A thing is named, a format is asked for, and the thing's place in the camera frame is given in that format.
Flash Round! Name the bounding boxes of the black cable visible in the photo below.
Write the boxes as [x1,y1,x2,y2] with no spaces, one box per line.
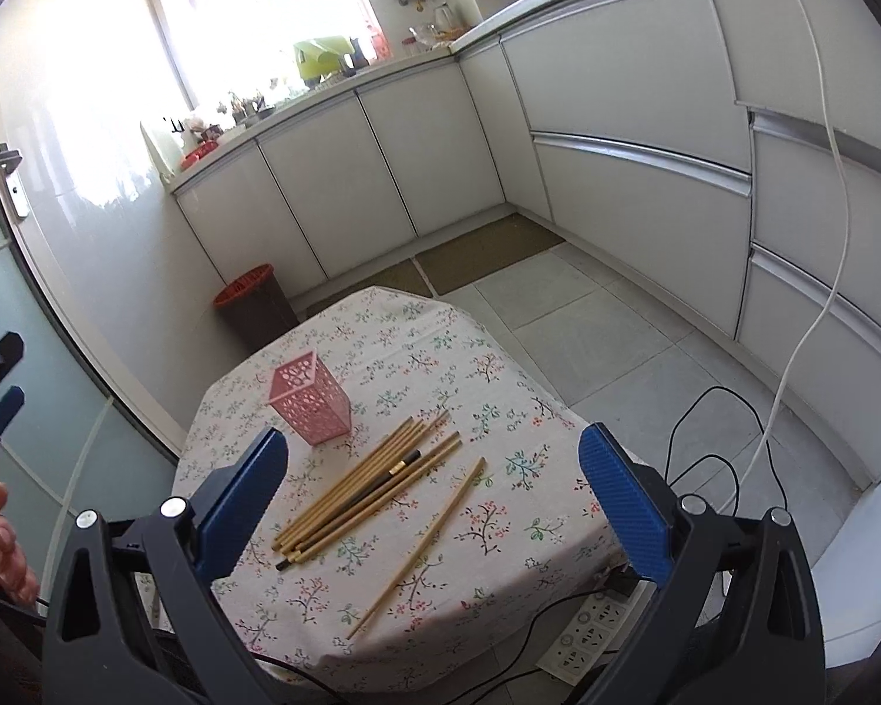
[263,385,791,702]

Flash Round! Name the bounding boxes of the white kitchen cabinets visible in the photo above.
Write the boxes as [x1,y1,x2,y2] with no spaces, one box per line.
[173,0,881,485]

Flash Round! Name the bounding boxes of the person's left hand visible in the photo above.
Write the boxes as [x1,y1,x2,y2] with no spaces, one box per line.
[0,481,39,609]

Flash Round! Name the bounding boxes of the green plastic container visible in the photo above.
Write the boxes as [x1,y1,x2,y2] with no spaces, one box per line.
[294,36,356,88]

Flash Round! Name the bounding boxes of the floral tablecloth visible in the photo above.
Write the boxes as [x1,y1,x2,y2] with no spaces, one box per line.
[173,288,624,694]

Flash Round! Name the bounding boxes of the white power strip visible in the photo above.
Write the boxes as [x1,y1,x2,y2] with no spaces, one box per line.
[536,581,655,686]

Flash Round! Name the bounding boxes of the red rimmed trash bin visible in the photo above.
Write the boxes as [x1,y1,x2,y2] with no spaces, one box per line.
[213,263,299,353]

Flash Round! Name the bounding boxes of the black tipped chopstick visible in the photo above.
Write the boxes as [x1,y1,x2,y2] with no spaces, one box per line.
[275,451,421,571]

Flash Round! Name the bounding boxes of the bamboo chopstick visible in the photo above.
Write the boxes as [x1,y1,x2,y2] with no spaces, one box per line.
[294,431,461,563]
[347,456,487,640]
[272,417,425,552]
[280,409,449,554]

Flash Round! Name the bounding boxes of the metal door handle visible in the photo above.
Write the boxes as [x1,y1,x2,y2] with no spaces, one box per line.
[0,143,31,223]

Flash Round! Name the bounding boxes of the pink perforated utensil holder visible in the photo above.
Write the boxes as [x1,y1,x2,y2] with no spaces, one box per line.
[268,350,351,446]

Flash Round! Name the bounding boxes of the brown floor mat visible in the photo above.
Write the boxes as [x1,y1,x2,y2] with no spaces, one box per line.
[305,213,563,318]

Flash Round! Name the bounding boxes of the white cable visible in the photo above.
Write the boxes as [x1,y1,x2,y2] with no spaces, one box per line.
[733,0,853,500]

